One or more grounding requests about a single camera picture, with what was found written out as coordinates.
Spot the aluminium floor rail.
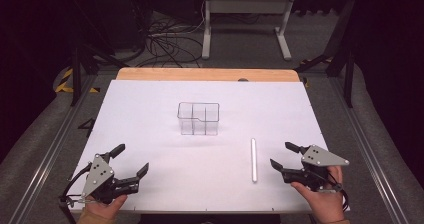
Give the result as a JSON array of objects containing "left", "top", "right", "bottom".
[
  {"left": 328, "top": 75, "right": 416, "bottom": 224},
  {"left": 7, "top": 73, "right": 98, "bottom": 224}
]

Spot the person's right hand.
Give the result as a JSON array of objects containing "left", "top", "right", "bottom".
[{"left": 290, "top": 165, "right": 346, "bottom": 224}]

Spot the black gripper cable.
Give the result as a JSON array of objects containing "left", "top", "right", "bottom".
[
  {"left": 326, "top": 172, "right": 350, "bottom": 213},
  {"left": 58, "top": 162, "right": 93, "bottom": 224}
]

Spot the yellow black hazard tape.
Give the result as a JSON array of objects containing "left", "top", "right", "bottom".
[{"left": 54, "top": 67, "right": 101, "bottom": 94}]

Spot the white slim pen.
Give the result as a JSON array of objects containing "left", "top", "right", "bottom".
[{"left": 250, "top": 137, "right": 259, "bottom": 184}]

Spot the clear plastic divided box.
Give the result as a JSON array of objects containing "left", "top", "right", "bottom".
[{"left": 176, "top": 101, "right": 221, "bottom": 136}]

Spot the white metal stand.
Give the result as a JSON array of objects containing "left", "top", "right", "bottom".
[{"left": 201, "top": 0, "right": 297, "bottom": 62}]

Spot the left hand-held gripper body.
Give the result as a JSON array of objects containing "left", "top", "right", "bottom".
[{"left": 80, "top": 153, "right": 128, "bottom": 205}]

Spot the white table mat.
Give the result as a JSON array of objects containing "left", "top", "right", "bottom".
[{"left": 68, "top": 79, "right": 352, "bottom": 215}]

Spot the person's left hand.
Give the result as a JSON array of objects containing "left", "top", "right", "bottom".
[{"left": 84, "top": 194, "right": 129, "bottom": 219}]

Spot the tangle of floor cables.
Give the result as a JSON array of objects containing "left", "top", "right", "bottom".
[{"left": 134, "top": 15, "right": 205, "bottom": 69}]

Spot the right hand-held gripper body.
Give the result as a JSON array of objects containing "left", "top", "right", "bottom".
[{"left": 298, "top": 144, "right": 351, "bottom": 193}]

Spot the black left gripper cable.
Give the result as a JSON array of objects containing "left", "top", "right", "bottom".
[{"left": 58, "top": 162, "right": 93, "bottom": 224}]

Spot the small black bracket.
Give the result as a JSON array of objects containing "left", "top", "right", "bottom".
[{"left": 77, "top": 117, "right": 97, "bottom": 139}]

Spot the black metal frame stand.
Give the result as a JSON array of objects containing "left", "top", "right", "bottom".
[
  {"left": 294, "top": 0, "right": 358, "bottom": 109},
  {"left": 66, "top": 0, "right": 129, "bottom": 107}
]

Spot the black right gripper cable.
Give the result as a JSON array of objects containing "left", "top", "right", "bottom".
[{"left": 326, "top": 172, "right": 350, "bottom": 213}]

